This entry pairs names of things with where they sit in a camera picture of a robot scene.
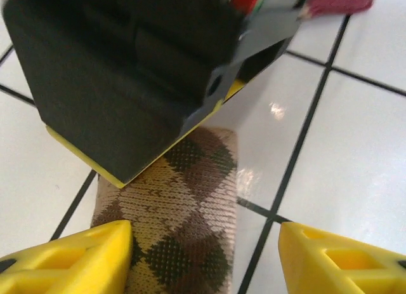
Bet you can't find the beige sock with maroon toe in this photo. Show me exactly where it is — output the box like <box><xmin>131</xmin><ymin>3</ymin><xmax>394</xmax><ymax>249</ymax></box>
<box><xmin>304</xmin><ymin>0</ymin><xmax>377</xmax><ymax>15</ymax></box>

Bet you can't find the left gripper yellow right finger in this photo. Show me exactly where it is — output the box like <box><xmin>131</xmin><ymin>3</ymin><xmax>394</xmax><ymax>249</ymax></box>
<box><xmin>278</xmin><ymin>221</ymin><xmax>406</xmax><ymax>294</ymax></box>

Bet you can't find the brown argyle sock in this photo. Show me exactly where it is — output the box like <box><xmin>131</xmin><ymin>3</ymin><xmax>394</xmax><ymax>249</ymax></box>
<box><xmin>91</xmin><ymin>127</ymin><xmax>239</xmax><ymax>294</ymax></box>

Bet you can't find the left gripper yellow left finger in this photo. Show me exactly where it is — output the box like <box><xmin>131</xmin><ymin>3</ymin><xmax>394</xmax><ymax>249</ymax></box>
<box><xmin>0</xmin><ymin>220</ymin><xmax>133</xmax><ymax>294</ymax></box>

